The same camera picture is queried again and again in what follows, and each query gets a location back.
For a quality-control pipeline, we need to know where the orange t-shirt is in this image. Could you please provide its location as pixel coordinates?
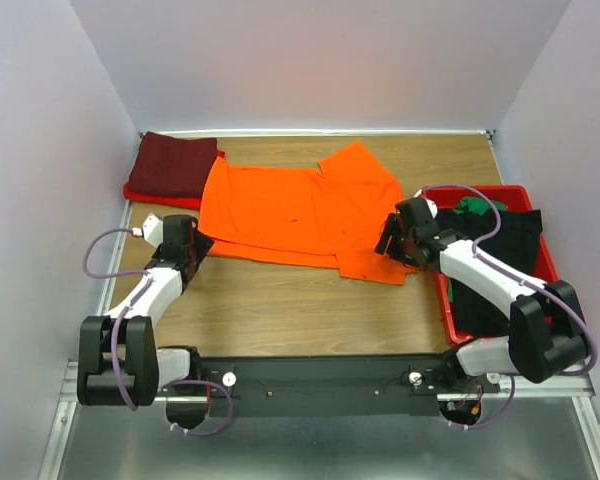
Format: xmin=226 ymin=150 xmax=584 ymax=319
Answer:
xmin=199 ymin=142 xmax=414 ymax=286

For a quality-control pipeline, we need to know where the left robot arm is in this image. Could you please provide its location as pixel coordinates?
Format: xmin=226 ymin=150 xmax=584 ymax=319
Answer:
xmin=76 ymin=214 xmax=213 ymax=410

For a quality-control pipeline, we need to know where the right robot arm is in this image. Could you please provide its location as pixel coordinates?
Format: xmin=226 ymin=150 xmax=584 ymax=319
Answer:
xmin=375 ymin=196 xmax=598 ymax=392

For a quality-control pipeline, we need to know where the folded red t-shirt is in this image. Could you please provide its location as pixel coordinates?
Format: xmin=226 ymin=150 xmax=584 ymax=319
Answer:
xmin=122 ymin=150 xmax=226 ymax=210

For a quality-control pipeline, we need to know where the green t-shirt in bin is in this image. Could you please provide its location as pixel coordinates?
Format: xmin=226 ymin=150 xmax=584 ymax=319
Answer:
xmin=454 ymin=196 xmax=507 ymax=215

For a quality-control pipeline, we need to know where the folded maroon t-shirt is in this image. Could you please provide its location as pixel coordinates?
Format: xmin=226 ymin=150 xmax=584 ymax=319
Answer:
xmin=128 ymin=132 xmax=218 ymax=198

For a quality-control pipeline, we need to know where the black t-shirt in bin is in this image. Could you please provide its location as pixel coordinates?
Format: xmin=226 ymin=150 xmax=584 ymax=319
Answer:
xmin=437 ymin=209 xmax=543 ymax=337

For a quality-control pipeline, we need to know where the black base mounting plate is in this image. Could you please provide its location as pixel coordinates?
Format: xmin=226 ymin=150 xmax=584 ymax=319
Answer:
xmin=163 ymin=354 xmax=500 ymax=433

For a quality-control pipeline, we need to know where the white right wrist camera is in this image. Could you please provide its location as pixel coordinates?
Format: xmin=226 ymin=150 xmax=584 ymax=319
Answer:
xmin=413 ymin=189 xmax=438 ymax=218

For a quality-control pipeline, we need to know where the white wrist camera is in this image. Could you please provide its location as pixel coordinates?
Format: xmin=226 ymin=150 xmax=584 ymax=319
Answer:
xmin=131 ymin=212 xmax=163 ymax=248
xmin=413 ymin=189 xmax=438 ymax=218

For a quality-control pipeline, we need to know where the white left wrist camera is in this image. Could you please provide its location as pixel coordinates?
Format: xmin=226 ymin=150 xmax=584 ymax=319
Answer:
xmin=131 ymin=212 xmax=163 ymax=248

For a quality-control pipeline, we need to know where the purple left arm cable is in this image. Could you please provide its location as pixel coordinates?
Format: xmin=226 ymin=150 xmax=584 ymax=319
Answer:
xmin=82 ymin=228 xmax=154 ymax=412

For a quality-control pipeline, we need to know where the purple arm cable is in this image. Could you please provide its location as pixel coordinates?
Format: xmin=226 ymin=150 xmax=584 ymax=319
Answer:
xmin=82 ymin=228 xmax=154 ymax=412
xmin=419 ymin=183 xmax=600 ymax=376

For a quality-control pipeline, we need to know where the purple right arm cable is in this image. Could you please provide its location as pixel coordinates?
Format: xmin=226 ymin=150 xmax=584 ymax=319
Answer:
xmin=419 ymin=183 xmax=600 ymax=376

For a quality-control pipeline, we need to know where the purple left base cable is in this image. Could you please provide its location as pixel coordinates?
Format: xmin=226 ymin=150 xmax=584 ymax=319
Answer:
xmin=168 ymin=378 xmax=236 ymax=437

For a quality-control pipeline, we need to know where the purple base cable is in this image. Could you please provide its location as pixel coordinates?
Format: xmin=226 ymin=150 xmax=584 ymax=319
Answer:
xmin=447 ymin=374 xmax=517 ymax=431
xmin=168 ymin=378 xmax=236 ymax=437

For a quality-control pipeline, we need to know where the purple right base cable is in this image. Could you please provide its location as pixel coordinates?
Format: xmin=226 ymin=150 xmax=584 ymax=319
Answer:
xmin=447 ymin=374 xmax=517 ymax=431

